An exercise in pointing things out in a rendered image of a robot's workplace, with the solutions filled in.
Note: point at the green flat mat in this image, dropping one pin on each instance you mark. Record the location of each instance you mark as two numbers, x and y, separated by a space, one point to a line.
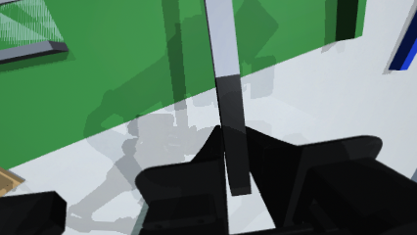
128 58

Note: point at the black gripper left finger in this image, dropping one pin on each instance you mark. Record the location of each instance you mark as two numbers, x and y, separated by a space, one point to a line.
204 174

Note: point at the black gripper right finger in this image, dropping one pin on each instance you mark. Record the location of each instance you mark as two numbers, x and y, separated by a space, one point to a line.
279 168

